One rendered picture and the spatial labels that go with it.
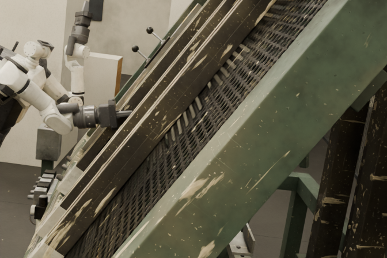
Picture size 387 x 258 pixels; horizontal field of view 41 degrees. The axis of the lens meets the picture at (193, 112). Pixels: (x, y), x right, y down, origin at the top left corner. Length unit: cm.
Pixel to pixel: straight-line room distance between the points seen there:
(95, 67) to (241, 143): 679
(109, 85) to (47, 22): 286
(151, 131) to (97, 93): 619
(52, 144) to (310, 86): 233
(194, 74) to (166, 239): 65
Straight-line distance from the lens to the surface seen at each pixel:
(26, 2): 488
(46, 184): 264
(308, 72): 77
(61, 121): 199
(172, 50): 201
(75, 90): 272
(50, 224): 180
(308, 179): 315
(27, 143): 508
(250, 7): 138
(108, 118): 201
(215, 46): 137
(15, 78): 193
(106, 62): 748
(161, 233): 81
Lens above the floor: 174
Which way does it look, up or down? 13 degrees down
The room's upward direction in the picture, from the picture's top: 8 degrees clockwise
